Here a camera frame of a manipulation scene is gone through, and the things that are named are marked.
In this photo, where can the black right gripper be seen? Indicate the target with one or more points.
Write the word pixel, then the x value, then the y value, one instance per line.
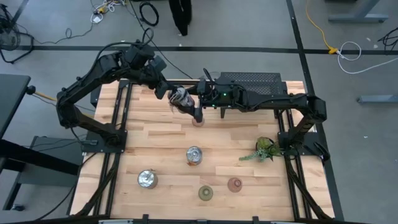
pixel 207 93

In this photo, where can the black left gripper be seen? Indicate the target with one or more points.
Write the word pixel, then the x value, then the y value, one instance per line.
pixel 155 71

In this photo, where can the silver tin can dark label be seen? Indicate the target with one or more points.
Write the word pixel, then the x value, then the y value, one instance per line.
pixel 182 99

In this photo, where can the silver tin can orange label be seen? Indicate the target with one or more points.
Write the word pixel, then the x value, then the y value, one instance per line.
pixel 194 155

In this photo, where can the plain silver tin can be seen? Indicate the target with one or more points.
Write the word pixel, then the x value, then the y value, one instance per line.
pixel 147 179

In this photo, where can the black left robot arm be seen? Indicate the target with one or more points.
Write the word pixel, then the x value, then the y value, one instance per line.
pixel 77 118

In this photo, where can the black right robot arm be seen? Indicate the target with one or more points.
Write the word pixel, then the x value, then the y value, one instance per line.
pixel 280 99

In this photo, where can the wooden stick black knob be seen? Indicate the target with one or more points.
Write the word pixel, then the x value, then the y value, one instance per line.
pixel 30 90

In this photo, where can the black perforated metal shelf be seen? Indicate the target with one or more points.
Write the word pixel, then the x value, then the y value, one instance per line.
pixel 255 79

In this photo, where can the person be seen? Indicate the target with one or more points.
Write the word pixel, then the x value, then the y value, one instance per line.
pixel 180 15

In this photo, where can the potted green succulent plant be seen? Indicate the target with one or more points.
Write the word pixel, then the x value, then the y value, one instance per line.
pixel 264 146

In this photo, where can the green-yellow round lid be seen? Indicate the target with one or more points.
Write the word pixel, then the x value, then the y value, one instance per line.
pixel 206 193

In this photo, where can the dark grey floor box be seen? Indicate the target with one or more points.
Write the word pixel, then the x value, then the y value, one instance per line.
pixel 46 180

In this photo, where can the black desk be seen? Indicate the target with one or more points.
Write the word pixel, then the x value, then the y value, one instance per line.
pixel 12 99

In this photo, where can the black floor fan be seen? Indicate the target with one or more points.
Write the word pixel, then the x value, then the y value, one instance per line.
pixel 9 37

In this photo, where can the grey desk foot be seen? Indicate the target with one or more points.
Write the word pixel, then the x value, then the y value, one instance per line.
pixel 377 99

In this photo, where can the grey desk leg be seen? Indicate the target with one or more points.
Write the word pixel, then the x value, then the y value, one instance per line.
pixel 357 17

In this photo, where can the silver frame bracket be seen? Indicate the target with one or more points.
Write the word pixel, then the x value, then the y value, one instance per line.
pixel 115 221
pixel 287 222

